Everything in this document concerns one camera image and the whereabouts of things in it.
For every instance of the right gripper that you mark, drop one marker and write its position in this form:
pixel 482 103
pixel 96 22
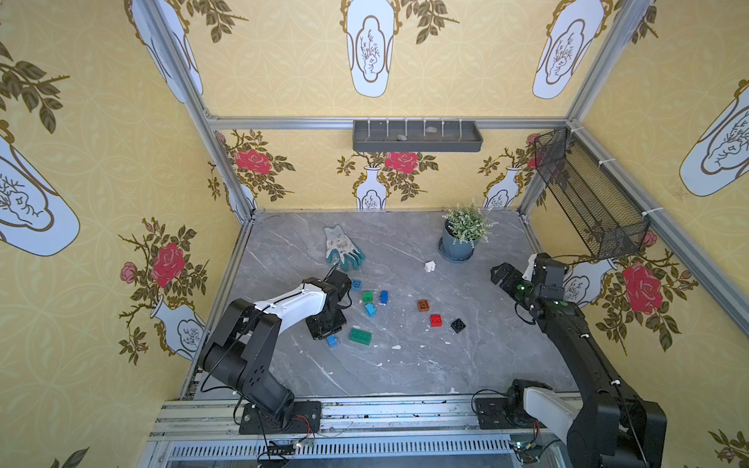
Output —
pixel 507 277

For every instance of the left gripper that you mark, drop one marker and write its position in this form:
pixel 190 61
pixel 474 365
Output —
pixel 327 327

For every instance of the teal 2x2 brick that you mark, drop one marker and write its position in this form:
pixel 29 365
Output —
pixel 370 310

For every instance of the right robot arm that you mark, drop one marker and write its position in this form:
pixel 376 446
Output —
pixel 612 426

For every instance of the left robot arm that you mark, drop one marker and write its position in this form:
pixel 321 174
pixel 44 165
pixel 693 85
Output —
pixel 240 348

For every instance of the green 2x4 brick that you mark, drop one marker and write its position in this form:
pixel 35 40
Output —
pixel 361 337

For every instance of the potted plant grey pot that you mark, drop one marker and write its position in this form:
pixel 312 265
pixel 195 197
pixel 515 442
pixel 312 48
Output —
pixel 465 227

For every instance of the black 2x2 brick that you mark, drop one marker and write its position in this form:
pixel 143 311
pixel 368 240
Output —
pixel 458 325

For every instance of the green white work glove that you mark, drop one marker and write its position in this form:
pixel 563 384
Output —
pixel 341 249

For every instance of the red 2x2 brick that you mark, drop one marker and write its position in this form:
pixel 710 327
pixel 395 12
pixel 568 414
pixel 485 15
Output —
pixel 435 321

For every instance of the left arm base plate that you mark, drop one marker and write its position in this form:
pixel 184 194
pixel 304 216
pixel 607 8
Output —
pixel 304 417

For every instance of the black wire mesh basket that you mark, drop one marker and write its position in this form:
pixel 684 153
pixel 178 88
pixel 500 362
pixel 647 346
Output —
pixel 607 220

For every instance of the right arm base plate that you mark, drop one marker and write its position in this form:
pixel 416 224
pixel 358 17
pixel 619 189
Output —
pixel 491 414

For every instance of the aluminium front rail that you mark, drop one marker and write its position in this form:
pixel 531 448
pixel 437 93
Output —
pixel 362 428

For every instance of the grey wall shelf tray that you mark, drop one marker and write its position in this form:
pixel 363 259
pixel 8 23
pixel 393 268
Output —
pixel 416 135

